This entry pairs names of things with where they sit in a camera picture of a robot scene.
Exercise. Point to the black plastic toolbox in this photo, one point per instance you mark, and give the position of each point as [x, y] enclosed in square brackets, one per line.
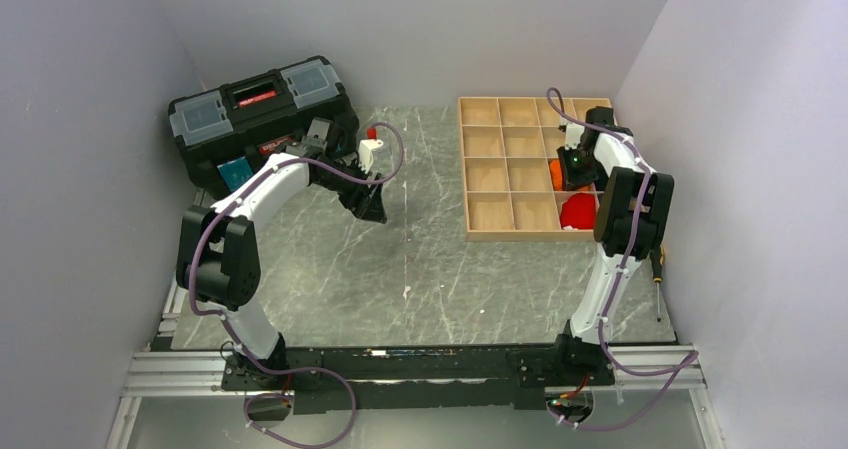
[224, 135]

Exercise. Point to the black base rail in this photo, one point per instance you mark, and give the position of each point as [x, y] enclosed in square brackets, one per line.
[521, 376]

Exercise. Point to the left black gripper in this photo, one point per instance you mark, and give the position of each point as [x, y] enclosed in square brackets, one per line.
[366, 202]

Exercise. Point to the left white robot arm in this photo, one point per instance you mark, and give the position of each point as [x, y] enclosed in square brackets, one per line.
[218, 257]

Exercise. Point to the yellow black screwdriver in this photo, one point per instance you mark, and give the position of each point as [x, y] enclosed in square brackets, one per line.
[657, 264]

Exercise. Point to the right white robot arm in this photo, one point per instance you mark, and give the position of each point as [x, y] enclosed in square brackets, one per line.
[630, 223]

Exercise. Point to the wooden compartment tray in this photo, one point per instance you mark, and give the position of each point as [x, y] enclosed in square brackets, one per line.
[506, 144]

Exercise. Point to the orange underwear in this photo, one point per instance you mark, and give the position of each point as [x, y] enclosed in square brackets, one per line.
[557, 178]

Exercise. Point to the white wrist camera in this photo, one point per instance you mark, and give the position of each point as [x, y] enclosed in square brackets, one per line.
[368, 148]
[573, 133]

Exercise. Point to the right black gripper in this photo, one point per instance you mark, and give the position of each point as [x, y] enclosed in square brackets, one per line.
[571, 179]

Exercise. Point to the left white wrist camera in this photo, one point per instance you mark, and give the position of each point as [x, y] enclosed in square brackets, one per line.
[368, 148]

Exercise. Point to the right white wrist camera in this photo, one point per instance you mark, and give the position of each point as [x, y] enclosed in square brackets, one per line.
[573, 133]

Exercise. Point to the red rolled underwear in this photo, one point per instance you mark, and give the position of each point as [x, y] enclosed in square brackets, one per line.
[578, 212]

